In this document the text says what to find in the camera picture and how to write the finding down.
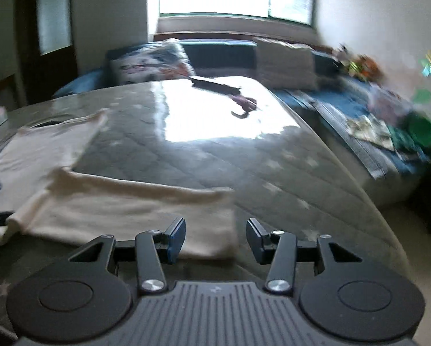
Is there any cream sweatshirt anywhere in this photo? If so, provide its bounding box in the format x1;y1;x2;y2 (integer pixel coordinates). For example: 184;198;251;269
0;109;238;259

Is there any clothes pile on sofa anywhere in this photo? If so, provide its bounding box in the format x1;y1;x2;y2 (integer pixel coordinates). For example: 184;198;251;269
346;114;429;162

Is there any round black induction cooktop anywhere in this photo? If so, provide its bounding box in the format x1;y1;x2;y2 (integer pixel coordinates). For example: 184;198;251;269
28;114;74;128

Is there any teal corner sofa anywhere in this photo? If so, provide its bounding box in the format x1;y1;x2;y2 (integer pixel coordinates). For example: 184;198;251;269
57;37;430;207

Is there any dark wooden door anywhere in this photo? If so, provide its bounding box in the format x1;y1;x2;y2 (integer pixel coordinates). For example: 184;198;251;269
15;0;78;105

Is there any black remote control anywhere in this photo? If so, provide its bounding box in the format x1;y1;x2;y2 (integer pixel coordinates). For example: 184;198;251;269
189;76;241;95

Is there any clear plastic storage box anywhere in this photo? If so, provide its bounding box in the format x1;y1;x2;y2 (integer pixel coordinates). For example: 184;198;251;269
367;83;412;126

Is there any green plastic basket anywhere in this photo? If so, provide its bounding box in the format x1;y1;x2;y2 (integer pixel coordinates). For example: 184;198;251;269
407;113;431;148

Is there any plain beige pillow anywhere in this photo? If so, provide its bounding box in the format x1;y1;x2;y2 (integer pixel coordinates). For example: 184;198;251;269
254;37;319;91

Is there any butterfly print pillow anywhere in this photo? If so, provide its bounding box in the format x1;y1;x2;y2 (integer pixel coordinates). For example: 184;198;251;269
110;39;196;85

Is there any yellow plush toy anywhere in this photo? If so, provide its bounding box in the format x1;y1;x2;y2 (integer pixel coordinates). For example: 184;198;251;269
347;55;366;77

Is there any orange plush toy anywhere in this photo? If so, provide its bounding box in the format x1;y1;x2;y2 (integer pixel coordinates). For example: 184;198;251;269
360;55;382;81

